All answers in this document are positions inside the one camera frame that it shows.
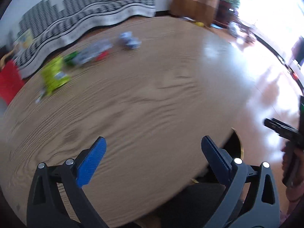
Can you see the white plastic bag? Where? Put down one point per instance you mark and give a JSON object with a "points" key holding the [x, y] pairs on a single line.
{"points": [[234, 28]]}

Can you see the colourful picture book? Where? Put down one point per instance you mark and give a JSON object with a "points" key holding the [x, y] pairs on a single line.
{"points": [[25, 38]]}

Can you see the small green box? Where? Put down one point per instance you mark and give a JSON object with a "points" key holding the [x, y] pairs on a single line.
{"points": [[71, 59]]}

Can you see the wooden sofa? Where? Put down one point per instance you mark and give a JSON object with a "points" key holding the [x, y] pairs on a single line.
{"points": [[4, 58]]}

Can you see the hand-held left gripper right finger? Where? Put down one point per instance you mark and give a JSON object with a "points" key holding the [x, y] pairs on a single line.
{"points": [[216, 161]]}

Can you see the grey packet with red green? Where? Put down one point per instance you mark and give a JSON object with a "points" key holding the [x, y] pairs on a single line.
{"points": [[93, 51]]}

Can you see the person's right hand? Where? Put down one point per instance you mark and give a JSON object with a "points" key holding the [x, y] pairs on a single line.
{"points": [[285, 161]]}

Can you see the white paper scrap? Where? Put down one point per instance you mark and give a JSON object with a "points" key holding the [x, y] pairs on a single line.
{"points": [[186, 18]]}

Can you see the yellow toy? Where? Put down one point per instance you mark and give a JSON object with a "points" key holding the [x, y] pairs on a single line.
{"points": [[199, 24]]}

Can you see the small red wrapper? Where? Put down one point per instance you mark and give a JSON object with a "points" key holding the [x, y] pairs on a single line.
{"points": [[102, 55]]}

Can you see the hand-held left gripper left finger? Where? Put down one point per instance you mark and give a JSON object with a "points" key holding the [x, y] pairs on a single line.
{"points": [[91, 163]]}

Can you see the crumpled blue white paper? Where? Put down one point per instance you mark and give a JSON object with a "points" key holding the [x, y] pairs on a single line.
{"points": [[134, 43], [125, 36]]}

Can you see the yellow green snack packet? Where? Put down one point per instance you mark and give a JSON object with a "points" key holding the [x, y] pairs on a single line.
{"points": [[55, 76]]}

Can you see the black-white checkered sofa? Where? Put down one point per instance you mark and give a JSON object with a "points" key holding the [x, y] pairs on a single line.
{"points": [[80, 21]]}

